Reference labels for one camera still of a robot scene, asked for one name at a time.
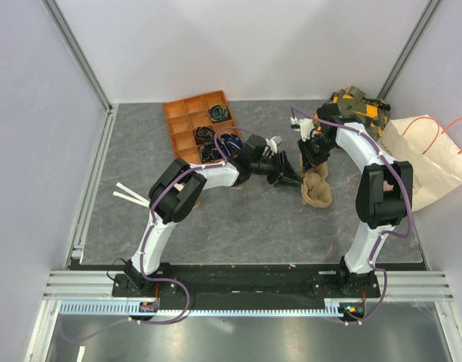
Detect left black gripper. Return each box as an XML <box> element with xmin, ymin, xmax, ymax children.
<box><xmin>251</xmin><ymin>152</ymin><xmax>303</xmax><ymax>189</ymax></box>

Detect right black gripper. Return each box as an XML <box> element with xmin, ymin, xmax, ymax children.
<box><xmin>297</xmin><ymin>133</ymin><xmax>337</xmax><ymax>173</ymax></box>

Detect cardboard cup carrier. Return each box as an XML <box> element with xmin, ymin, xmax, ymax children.
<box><xmin>298</xmin><ymin>156</ymin><xmax>333</xmax><ymax>208</ymax></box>

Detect brown paper cup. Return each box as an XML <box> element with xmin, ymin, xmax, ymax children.
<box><xmin>174</xmin><ymin>180</ymin><xmax>202</xmax><ymax>207</ymax></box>
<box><xmin>231</xmin><ymin>180</ymin><xmax>247</xmax><ymax>189</ymax></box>

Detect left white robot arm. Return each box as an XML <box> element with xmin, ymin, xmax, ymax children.
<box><xmin>114</xmin><ymin>135</ymin><xmax>302</xmax><ymax>296</ymax></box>

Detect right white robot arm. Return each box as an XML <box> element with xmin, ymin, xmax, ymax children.
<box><xmin>291</xmin><ymin>103</ymin><xmax>414</xmax><ymax>297</ymax></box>

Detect white paper takeout bag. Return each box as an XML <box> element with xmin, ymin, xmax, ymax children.
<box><xmin>378</xmin><ymin>115</ymin><xmax>462</xmax><ymax>211</ymax></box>

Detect blue striped rolled sock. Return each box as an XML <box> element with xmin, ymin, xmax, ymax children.
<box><xmin>219</xmin><ymin>133</ymin><xmax>244</xmax><ymax>157</ymax></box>

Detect camouflage folded garment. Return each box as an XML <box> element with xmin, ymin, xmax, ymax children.
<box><xmin>316</xmin><ymin>86</ymin><xmax>391</xmax><ymax>141</ymax></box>

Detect dark blue rolled sock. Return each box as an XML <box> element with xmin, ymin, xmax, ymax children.
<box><xmin>199</xmin><ymin>140</ymin><xmax>223</xmax><ymax>164</ymax></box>

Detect green rolled sock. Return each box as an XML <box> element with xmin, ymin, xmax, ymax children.
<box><xmin>209</xmin><ymin>104</ymin><xmax>230</xmax><ymax>123</ymax></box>

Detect dark brown rolled sock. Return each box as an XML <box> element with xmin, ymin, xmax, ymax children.
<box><xmin>193</xmin><ymin>126</ymin><xmax>215</xmax><ymax>146</ymax></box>

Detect orange compartment tray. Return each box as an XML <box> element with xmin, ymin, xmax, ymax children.
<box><xmin>162</xmin><ymin>90</ymin><xmax>243</xmax><ymax>164</ymax></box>

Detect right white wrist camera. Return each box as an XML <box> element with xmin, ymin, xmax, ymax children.
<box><xmin>291</xmin><ymin>116</ymin><xmax>315</xmax><ymax>142</ymax></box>

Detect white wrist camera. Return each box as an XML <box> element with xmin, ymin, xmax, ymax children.
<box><xmin>265</xmin><ymin>136</ymin><xmax>283</xmax><ymax>155</ymax></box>
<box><xmin>291</xmin><ymin>116</ymin><xmax>315</xmax><ymax>142</ymax></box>

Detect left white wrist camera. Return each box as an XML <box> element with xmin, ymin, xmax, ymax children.
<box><xmin>265</xmin><ymin>136</ymin><xmax>283</xmax><ymax>155</ymax></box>

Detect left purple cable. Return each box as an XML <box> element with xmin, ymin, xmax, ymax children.
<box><xmin>59</xmin><ymin>127</ymin><xmax>258</xmax><ymax>342</ymax></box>

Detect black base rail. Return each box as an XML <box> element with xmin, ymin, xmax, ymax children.
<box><xmin>112</xmin><ymin>263</ymin><xmax>380</xmax><ymax>309</ymax></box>

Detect right aluminium frame post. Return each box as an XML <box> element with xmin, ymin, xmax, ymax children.
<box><xmin>377</xmin><ymin>0</ymin><xmax>442</xmax><ymax>100</ymax></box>

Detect aluminium frame post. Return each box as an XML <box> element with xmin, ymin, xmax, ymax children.
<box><xmin>377</xmin><ymin>0</ymin><xmax>442</xmax><ymax>100</ymax></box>
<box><xmin>42</xmin><ymin>0</ymin><xmax>113</xmax><ymax>112</ymax></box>

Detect slotted cable duct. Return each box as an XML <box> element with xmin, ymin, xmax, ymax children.
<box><xmin>60</xmin><ymin>300</ymin><xmax>364</xmax><ymax>318</ymax></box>

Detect left aluminium frame post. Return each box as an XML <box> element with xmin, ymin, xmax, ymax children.
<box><xmin>42</xmin><ymin>0</ymin><xmax>113</xmax><ymax>112</ymax></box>

